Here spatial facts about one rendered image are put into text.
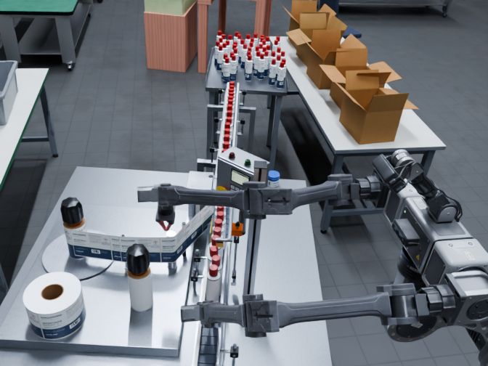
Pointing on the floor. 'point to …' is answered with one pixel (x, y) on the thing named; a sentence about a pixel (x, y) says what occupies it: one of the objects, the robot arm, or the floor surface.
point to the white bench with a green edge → (19, 119)
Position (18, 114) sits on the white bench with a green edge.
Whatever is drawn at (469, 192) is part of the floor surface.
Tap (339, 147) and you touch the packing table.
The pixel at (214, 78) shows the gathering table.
